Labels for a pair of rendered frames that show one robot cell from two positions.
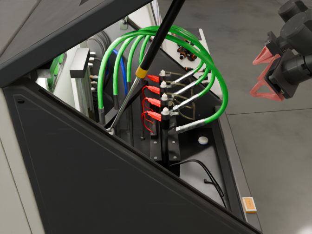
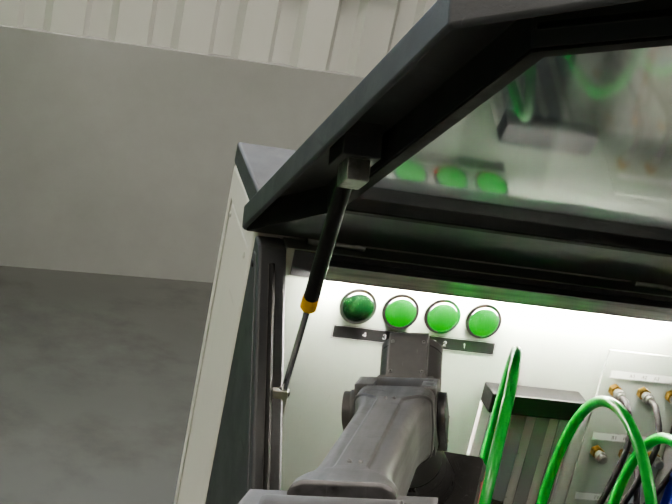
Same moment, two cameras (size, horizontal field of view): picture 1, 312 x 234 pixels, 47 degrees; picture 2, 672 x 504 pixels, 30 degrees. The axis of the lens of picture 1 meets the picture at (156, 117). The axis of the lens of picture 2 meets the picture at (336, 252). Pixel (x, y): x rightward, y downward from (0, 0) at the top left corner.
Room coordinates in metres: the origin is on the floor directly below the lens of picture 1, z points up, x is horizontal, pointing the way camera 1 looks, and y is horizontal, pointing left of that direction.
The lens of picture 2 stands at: (0.30, -1.28, 1.97)
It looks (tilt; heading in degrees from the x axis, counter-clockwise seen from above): 18 degrees down; 77
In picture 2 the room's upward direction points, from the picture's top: 12 degrees clockwise
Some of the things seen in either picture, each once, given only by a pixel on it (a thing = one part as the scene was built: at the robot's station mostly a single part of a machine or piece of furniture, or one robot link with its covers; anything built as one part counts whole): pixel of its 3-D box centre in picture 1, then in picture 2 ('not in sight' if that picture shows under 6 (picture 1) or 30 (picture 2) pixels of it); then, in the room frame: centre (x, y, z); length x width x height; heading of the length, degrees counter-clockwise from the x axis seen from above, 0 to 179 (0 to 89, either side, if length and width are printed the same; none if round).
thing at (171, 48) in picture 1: (188, 58); not in sight; (1.62, -0.16, 0.97); 0.70 x 0.22 x 0.03; 1
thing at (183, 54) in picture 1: (188, 48); not in sight; (1.65, -0.16, 1.01); 0.23 x 0.11 x 0.06; 1
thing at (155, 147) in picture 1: (163, 143); not in sight; (1.03, -0.03, 0.91); 0.34 x 0.10 x 0.15; 1
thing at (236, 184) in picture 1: (230, 172); not in sight; (0.92, -0.27, 0.87); 0.62 x 0.04 x 0.16; 1
